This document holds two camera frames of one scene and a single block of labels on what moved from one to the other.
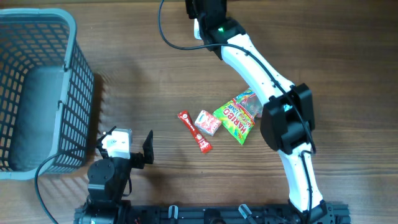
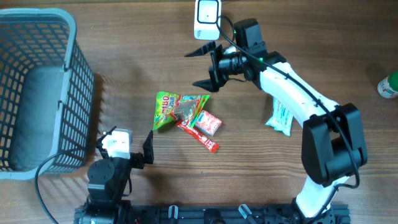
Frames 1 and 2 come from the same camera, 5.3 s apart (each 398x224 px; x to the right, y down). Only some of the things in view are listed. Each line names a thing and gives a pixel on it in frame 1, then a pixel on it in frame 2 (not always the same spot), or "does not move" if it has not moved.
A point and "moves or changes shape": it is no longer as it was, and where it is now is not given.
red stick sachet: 203,144 moves or changes shape
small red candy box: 207,122 does not move
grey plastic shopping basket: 47,94 does not move
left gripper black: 137,159 does not move
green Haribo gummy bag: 239,116 to 171,107
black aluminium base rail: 326,213 does not move
